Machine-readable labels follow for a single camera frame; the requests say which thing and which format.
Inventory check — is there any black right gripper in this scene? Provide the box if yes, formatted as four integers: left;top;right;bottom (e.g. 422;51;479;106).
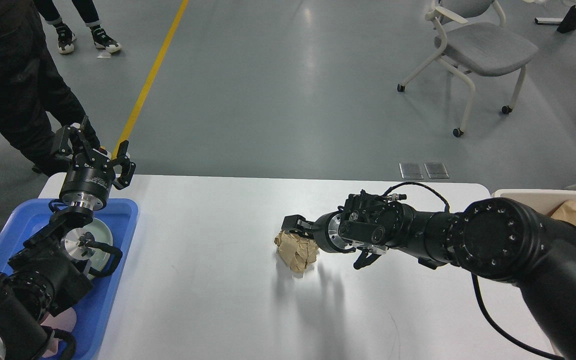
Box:
281;211;388;271

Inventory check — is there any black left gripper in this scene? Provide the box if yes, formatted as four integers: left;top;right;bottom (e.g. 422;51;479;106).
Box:
51;116;137;210

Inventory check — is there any brown paper ball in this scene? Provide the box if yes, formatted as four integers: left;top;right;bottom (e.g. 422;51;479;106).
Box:
274;230;320;274

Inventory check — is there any green plate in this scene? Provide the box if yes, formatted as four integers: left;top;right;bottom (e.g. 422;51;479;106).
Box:
82;218;114;271

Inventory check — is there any pink mug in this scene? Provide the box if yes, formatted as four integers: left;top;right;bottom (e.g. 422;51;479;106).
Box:
41;307;77;358

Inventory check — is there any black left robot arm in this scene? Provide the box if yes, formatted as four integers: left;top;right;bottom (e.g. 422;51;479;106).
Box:
0;116;137;360

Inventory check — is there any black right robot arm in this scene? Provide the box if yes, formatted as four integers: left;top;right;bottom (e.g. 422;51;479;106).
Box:
281;186;576;360

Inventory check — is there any person in black trousers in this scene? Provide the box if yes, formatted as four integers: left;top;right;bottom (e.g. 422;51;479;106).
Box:
0;0;86;176

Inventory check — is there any metal floor socket plate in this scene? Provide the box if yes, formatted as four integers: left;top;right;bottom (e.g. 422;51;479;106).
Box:
398;162;425;180

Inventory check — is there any person with black sneakers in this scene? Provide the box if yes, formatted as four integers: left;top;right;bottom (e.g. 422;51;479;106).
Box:
33;0;123;55

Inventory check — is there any blue plastic tray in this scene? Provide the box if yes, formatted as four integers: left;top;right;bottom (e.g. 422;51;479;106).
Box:
0;198;138;360

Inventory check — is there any beige plastic bin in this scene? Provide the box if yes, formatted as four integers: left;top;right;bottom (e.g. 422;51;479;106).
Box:
491;189;576;360

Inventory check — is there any grey chair right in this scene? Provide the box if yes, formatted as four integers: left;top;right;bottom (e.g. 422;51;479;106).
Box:
397;0;538;138

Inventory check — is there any desk foot top right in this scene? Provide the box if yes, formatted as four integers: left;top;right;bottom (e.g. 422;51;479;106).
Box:
534;0;576;34

